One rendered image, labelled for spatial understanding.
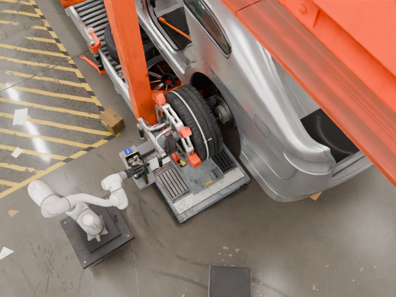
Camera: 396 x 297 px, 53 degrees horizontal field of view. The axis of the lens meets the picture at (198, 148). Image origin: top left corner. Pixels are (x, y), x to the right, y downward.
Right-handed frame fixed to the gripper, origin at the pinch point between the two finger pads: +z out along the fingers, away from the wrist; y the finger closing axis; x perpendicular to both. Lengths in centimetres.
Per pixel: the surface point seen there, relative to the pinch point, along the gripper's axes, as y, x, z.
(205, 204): -40, 50, 50
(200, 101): -2, -62, 42
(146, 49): 127, -3, 82
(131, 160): 18.5, 14.1, -1.3
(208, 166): -14, 30, 68
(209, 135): -25, -46, 38
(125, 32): 42, -109, -4
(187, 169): -5, 35, 50
